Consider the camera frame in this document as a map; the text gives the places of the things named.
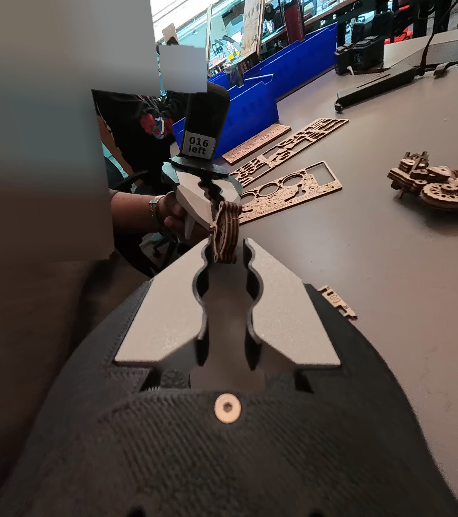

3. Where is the person's left forearm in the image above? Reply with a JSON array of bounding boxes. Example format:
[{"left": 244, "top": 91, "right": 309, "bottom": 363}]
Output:
[{"left": 110, "top": 190, "right": 165, "bottom": 235}]

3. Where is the person's left hand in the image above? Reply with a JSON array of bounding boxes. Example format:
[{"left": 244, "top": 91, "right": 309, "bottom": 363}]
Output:
[{"left": 158, "top": 192, "right": 213, "bottom": 246}]

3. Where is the black cable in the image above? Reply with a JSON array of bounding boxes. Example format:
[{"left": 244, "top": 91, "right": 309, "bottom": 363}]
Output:
[{"left": 415, "top": 8, "right": 458, "bottom": 78}]

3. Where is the wooden sheet with round holes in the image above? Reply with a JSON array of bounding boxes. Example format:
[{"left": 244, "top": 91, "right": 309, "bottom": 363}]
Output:
[{"left": 237, "top": 160, "right": 343, "bottom": 225}]

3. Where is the wooden model vehicle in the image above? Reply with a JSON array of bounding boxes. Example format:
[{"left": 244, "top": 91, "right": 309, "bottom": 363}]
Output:
[{"left": 387, "top": 151, "right": 458, "bottom": 217}]

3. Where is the black power strip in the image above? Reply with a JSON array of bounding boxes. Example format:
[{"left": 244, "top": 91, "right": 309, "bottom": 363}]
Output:
[{"left": 335, "top": 65, "right": 417, "bottom": 113}]

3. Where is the slotted wooden card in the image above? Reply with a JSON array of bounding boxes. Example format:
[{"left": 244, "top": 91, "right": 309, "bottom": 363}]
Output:
[{"left": 318, "top": 285, "right": 358, "bottom": 320}]

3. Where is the metal bracelet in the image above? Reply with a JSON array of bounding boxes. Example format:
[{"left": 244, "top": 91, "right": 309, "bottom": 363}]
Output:
[{"left": 148, "top": 195, "right": 165, "bottom": 233}]

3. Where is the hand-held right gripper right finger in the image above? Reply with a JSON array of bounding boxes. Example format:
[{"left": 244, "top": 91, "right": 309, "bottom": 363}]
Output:
[{"left": 243, "top": 237, "right": 341, "bottom": 389}]

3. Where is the layered wooden gear wheel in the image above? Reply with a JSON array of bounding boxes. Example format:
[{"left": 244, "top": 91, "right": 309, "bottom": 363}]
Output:
[{"left": 208, "top": 201, "right": 242, "bottom": 265}]

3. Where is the wooden lattice cut-out sheet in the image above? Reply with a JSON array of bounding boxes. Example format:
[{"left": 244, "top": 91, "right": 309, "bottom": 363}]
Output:
[{"left": 229, "top": 117, "right": 349, "bottom": 188}]

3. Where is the grey desk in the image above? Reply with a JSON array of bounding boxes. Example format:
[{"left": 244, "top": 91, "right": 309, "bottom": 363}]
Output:
[{"left": 148, "top": 24, "right": 458, "bottom": 517}]

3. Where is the engraved wooden board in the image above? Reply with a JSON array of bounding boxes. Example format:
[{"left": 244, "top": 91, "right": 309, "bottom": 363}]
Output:
[{"left": 222, "top": 123, "right": 292, "bottom": 165}]

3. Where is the wooden display board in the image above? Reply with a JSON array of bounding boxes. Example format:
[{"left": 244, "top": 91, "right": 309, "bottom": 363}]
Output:
[{"left": 239, "top": 0, "right": 266, "bottom": 61}]

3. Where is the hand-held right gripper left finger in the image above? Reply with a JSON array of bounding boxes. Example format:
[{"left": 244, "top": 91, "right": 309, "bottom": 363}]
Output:
[{"left": 114, "top": 237, "right": 213, "bottom": 387}]

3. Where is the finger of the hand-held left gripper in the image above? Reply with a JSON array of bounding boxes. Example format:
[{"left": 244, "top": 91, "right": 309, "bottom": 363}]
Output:
[
  {"left": 217, "top": 181, "right": 242, "bottom": 206},
  {"left": 175, "top": 171, "right": 218, "bottom": 221}
]

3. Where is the black battery charger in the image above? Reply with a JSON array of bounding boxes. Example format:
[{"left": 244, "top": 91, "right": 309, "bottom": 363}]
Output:
[{"left": 334, "top": 34, "right": 385, "bottom": 75}]

